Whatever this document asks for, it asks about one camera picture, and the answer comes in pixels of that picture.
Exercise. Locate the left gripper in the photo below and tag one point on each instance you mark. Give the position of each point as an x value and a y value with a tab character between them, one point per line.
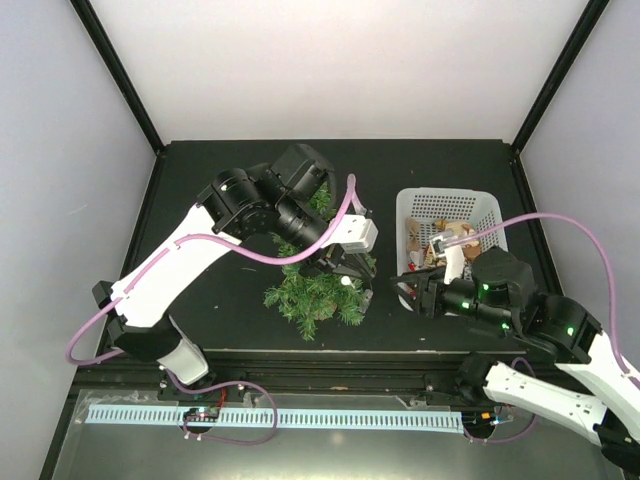
350	263

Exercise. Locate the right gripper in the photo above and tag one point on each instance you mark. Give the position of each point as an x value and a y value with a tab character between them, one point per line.
425	283

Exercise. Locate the clear battery box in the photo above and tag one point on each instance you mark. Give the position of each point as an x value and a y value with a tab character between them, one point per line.
366	300

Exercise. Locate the small green christmas tree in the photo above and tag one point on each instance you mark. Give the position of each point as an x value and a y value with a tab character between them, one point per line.
309	301

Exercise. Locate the white plastic basket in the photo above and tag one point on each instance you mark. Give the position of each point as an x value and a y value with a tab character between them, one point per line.
418	208

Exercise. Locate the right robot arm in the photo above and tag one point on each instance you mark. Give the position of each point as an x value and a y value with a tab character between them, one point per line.
502	293

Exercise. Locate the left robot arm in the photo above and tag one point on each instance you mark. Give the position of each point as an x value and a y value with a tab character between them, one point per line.
263	213

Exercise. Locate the small circuit board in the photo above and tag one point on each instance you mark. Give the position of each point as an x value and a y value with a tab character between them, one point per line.
202	414

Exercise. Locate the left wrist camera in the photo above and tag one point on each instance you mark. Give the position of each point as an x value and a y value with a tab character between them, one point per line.
356	234

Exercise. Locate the white slotted cable duct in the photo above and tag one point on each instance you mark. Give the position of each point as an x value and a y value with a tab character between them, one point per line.
283	418

